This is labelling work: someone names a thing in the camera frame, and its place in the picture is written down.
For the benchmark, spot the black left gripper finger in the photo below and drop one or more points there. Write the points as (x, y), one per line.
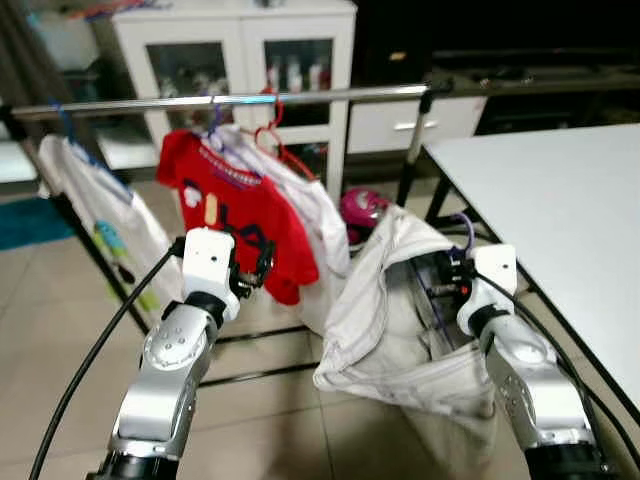
(266, 262)

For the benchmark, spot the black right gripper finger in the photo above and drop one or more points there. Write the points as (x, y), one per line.
(456, 257)
(443, 292)

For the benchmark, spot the cream garment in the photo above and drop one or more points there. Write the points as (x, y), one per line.
(380, 320)

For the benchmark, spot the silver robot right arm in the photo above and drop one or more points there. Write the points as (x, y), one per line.
(530, 385)

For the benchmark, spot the red hanger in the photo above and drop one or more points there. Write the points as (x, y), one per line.
(270, 130)

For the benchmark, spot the blue hanger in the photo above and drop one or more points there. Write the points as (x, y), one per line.
(68, 125)
(215, 125)

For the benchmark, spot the plain white shirt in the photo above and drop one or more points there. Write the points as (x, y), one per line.
(320, 220)

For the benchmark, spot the red printed t-shirt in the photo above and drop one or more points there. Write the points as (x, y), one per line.
(230, 200)

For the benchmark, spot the white table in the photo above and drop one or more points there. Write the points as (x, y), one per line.
(560, 200)

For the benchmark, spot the white drawer unit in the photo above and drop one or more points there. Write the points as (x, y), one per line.
(450, 115)

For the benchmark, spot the white printed t-shirt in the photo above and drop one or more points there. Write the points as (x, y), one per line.
(100, 210)

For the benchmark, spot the chrome clothes rack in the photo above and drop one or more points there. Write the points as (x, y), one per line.
(300, 98)

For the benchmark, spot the teal floor rug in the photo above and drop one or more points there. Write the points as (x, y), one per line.
(25, 220)

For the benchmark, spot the white glass-door cabinet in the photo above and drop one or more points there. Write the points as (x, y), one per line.
(240, 30)

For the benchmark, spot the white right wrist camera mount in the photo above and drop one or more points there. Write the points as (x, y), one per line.
(495, 265)

